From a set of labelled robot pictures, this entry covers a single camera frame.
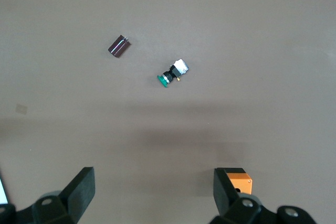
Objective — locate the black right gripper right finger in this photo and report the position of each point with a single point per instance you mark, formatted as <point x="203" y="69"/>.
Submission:
<point x="225" y="200"/>

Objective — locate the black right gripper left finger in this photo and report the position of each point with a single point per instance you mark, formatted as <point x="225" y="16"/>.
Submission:
<point x="76" y="192"/>

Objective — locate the white drawer cabinet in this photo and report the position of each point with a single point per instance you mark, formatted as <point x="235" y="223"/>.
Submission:
<point x="2" y="192"/>

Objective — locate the green mushroom push button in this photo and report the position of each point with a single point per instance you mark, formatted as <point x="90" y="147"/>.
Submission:
<point x="178" y="68"/>

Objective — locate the small brown tape patch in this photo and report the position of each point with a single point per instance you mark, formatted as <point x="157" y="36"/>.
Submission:
<point x="21" y="109"/>

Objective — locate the dark brown cylindrical capacitor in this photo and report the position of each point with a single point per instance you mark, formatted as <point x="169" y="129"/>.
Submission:
<point x="118" y="47"/>

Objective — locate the orange button enclosure box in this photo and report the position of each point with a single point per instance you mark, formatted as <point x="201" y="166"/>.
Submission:
<point x="240" y="179"/>

